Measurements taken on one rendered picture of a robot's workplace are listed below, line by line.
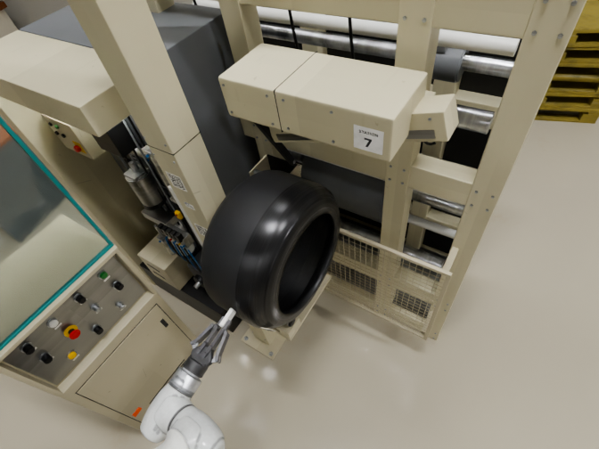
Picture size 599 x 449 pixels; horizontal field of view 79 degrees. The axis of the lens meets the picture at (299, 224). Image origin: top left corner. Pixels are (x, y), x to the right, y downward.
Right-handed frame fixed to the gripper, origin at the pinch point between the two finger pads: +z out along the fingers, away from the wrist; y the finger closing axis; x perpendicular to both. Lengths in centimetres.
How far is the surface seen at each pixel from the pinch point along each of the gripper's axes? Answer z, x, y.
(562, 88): 330, 140, -80
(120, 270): -5, 9, 61
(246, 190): 37.7, -22.6, 9.8
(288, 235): 30.0, -18.9, -11.6
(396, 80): 76, -47, -27
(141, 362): -36, 55, 56
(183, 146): 35, -40, 28
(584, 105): 332, 154, -103
